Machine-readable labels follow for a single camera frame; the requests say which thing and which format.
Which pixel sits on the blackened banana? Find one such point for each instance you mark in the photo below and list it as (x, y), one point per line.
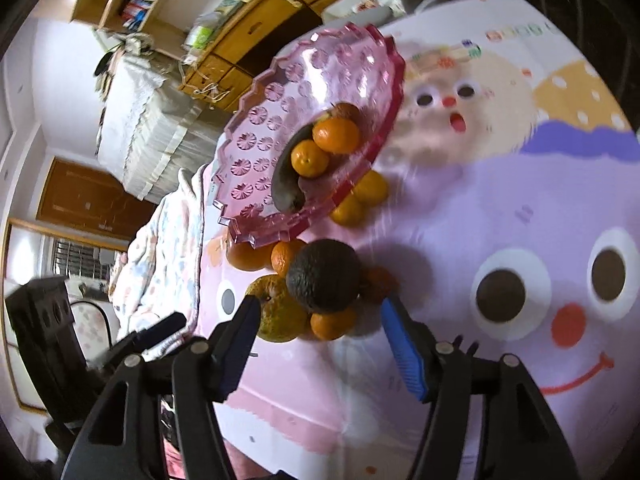
(286, 193)

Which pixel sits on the white storage box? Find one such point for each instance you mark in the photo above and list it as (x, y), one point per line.
(344, 8)

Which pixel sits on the wooden desk with drawers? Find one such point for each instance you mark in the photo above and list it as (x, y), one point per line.
(245, 45)

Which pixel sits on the yellow pear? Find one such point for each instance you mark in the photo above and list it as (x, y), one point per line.
(282, 317)

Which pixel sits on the dark green avocado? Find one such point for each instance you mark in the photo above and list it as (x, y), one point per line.
(325, 276)

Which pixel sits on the brown wooden door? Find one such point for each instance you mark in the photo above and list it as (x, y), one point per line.
(92, 201)

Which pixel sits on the lace covered piano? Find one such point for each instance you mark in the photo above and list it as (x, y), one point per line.
(150, 130)

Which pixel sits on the pink plastic fruit bowl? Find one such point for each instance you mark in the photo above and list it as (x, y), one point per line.
(260, 198)

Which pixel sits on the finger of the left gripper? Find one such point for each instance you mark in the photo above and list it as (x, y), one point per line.
(150, 334)

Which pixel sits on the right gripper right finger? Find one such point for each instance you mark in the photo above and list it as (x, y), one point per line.
(519, 435)

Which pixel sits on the orange tangerine front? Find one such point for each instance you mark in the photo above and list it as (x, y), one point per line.
(337, 135)

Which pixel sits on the orange tangerine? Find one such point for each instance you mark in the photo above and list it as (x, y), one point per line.
(337, 135)
(372, 189)
(349, 213)
(308, 160)
(331, 326)
(283, 254)

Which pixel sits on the cartoon printed tablecloth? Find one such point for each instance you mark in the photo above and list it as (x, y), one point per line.
(512, 221)

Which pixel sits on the red yellow apple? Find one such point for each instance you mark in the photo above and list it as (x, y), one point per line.
(244, 257)

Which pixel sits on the pink floral quilt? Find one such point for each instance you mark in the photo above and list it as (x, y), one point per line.
(159, 273)

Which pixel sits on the small dark brown fruit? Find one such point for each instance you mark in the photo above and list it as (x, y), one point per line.
(346, 110)

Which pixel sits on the green tissue pack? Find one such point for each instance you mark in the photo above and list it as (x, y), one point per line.
(199, 36)

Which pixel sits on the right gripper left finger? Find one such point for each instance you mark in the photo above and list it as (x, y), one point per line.
(121, 437)

